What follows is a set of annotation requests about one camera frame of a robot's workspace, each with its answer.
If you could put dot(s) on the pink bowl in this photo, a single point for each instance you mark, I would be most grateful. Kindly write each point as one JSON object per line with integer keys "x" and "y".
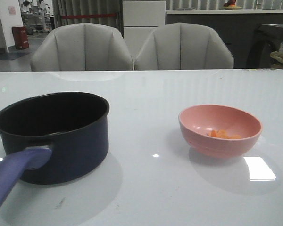
{"x": 197, "y": 121}

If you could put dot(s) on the right grey upholstered chair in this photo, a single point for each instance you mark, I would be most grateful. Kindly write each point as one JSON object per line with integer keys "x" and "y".
{"x": 183, "y": 46}

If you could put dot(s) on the grey upholstered chair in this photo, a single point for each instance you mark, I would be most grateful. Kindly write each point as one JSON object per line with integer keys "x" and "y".
{"x": 82, "y": 47}
{"x": 183, "y": 46}

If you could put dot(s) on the left grey upholstered chair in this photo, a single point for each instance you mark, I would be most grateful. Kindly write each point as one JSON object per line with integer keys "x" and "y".
{"x": 82, "y": 47}

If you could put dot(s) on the dark blue saucepan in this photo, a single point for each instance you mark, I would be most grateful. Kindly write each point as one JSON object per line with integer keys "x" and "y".
{"x": 52, "y": 139}

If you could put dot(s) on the white cabinet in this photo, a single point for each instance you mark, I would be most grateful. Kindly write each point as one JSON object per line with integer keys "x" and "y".
{"x": 140, "y": 17}

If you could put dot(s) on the red barrier belt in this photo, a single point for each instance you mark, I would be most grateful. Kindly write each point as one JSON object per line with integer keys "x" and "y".
{"x": 89, "y": 16}

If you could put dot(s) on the grey counter with white top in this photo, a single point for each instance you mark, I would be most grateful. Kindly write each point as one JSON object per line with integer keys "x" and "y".
{"x": 235, "y": 27}

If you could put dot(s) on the fruit plate on counter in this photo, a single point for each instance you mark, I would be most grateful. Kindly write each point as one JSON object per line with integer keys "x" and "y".
{"x": 231, "y": 5}

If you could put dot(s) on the red bin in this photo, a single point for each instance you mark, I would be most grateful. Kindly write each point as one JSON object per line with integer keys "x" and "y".
{"x": 20, "y": 37}

